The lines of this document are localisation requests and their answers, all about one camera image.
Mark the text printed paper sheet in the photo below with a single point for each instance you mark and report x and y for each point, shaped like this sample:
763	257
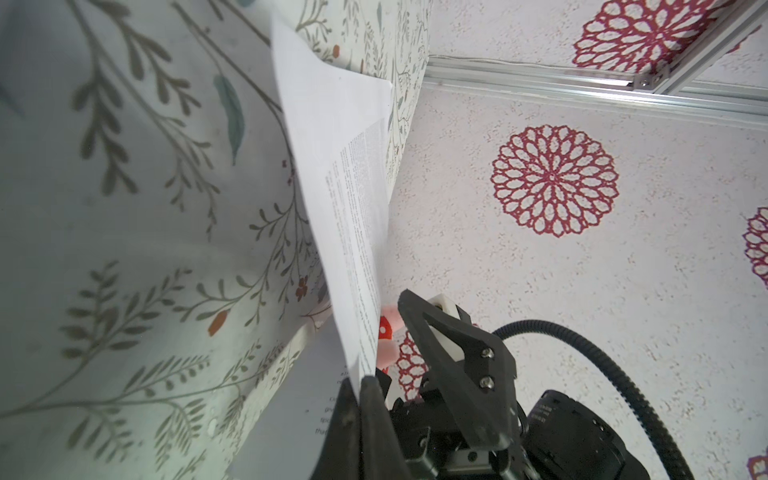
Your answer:
338	127

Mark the pink plush toy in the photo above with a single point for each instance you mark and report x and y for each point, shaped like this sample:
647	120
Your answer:
390	323

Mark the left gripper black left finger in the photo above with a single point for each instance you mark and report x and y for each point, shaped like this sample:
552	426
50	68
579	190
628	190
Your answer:
340	456

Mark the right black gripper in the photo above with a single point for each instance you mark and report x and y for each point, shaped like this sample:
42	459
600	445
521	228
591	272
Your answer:
466	406

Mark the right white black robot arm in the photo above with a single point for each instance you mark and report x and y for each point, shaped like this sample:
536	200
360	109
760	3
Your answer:
565	439

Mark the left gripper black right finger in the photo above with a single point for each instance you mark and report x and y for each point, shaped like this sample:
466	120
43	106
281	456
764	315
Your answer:
381	455

